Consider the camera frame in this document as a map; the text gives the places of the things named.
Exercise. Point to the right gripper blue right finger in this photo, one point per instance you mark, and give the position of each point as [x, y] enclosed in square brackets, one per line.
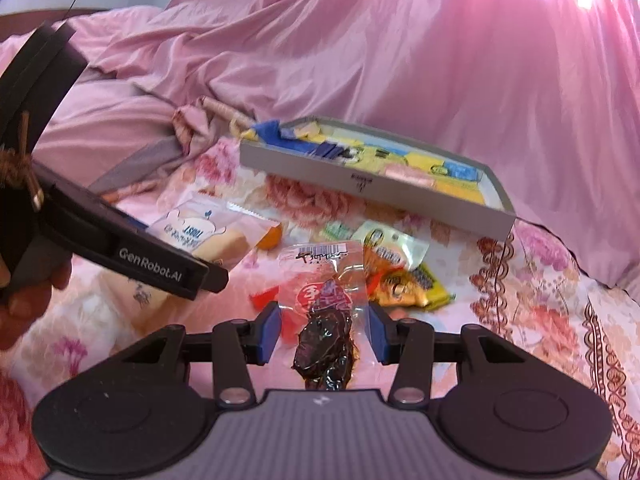
[378, 324]

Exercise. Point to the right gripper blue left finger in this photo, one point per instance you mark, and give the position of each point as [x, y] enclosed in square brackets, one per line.
[267, 331]

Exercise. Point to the golden orange snack packet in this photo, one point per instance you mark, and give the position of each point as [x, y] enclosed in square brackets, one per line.
[389, 281]

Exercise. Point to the dark dried plum packet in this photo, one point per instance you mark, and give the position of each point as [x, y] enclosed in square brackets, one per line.
[324, 349]

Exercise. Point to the yellow sushi seaweed packet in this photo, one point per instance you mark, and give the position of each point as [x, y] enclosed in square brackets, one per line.
[433, 294]

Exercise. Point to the red tofu skewer snack packet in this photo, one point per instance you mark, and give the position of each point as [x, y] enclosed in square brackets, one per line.
[382, 239]

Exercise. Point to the small orange mandarin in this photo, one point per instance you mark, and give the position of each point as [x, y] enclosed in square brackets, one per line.
[271, 239]

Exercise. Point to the toast bread packet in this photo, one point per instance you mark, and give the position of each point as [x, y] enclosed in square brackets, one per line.
[204, 226]

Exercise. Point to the round rice cracker packet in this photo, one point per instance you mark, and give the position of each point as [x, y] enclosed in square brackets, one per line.
[408, 174]

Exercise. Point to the blue stick sachet pack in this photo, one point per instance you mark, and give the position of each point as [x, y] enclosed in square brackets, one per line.
[324, 150]

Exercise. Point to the small green label snack packet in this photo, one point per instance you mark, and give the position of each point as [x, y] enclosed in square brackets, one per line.
[336, 230]

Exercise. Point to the person's left hand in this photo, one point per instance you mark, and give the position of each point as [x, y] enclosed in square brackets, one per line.
[27, 305]

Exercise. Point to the floral pink bedspread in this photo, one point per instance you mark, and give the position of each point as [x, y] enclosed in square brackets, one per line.
[528, 289]

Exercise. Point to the grey cardboard tray box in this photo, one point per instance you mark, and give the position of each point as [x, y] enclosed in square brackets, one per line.
[467, 194]

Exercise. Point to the pink quilt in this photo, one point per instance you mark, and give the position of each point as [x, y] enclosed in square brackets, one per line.
[108, 133]

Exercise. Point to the pink draped curtain sheet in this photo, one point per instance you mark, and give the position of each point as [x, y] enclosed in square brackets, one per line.
[545, 92]

